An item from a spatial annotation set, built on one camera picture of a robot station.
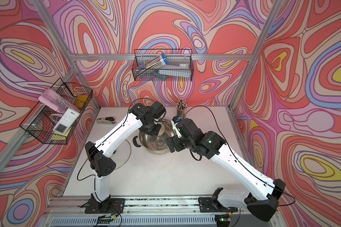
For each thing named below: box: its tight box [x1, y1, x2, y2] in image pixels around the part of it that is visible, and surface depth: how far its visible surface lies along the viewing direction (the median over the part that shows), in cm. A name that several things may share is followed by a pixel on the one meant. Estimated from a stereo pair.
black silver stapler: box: [96, 116, 117, 125], surface depth 110 cm
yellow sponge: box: [73, 95, 89, 108], surface depth 81 cm
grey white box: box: [158, 58, 192, 78], surface depth 90 cm
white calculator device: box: [52, 107, 81, 135], surface depth 70 cm
